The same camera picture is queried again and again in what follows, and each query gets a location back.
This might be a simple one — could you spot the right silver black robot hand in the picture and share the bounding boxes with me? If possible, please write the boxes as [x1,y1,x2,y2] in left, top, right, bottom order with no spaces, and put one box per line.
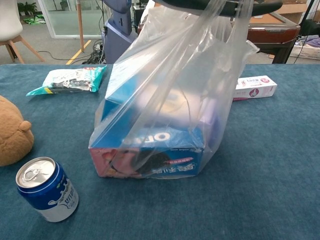
[154,0,283,17]

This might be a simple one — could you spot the translucent white plastic bag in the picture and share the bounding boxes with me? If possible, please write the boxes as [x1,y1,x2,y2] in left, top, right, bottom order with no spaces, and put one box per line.
[88,0,261,180]

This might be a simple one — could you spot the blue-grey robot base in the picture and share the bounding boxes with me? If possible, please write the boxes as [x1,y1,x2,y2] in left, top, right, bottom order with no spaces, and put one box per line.
[102,0,141,65]

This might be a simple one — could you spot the brown mahjong table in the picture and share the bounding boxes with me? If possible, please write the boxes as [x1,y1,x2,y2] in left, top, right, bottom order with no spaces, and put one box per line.
[246,11,301,65]

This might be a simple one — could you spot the cardboard box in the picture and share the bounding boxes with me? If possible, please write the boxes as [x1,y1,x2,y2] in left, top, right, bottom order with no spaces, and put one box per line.
[274,3,309,15]

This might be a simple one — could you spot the black tripod stand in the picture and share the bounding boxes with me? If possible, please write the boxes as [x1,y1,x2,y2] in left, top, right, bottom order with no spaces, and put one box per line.
[293,0,320,65]

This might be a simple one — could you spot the purple cloth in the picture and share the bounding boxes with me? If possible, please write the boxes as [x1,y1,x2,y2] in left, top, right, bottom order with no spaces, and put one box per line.
[305,35,320,48]

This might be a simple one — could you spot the white plastic basket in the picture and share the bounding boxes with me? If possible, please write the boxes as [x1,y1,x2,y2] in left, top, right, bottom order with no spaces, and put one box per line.
[289,41,320,61]

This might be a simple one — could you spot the white toothpaste box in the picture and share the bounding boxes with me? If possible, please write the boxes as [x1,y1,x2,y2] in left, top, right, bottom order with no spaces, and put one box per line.
[232,74,278,102]

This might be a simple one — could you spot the plain blue box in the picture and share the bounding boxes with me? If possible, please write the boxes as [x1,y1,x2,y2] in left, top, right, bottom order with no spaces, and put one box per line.
[104,64,151,126]

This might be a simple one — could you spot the blue felt table cover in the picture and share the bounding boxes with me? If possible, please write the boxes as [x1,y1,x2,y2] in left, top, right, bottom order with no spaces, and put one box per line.
[0,62,320,240]

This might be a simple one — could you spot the blue Oreo cookie box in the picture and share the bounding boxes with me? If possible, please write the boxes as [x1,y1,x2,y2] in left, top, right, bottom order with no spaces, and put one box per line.
[89,126,206,179]

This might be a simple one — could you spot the wooden pole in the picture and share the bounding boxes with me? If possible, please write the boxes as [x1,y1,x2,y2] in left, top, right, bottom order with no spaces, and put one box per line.
[75,0,86,53]

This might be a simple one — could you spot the teal snack packet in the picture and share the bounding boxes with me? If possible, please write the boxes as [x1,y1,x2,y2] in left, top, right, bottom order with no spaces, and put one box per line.
[26,66,107,97]

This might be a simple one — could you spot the green potted plants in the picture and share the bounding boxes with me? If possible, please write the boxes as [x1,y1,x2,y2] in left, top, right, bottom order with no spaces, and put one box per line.
[16,1,38,16]

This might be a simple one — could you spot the white chair with wooden legs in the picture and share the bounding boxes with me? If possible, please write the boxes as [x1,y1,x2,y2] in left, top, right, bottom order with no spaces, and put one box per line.
[0,0,46,64]

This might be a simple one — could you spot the brown plush toy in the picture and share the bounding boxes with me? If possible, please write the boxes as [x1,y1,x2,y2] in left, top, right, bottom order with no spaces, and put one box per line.
[0,94,35,167]

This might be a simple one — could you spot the blue white drink can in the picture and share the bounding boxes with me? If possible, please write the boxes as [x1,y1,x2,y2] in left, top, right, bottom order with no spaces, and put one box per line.
[15,156,80,223]

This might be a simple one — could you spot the black cable bundle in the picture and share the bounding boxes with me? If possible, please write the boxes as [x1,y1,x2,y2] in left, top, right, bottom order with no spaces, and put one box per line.
[81,39,107,65]

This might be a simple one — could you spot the black floor cable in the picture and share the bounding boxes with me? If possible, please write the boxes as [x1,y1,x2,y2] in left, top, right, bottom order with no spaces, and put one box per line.
[36,49,87,62]

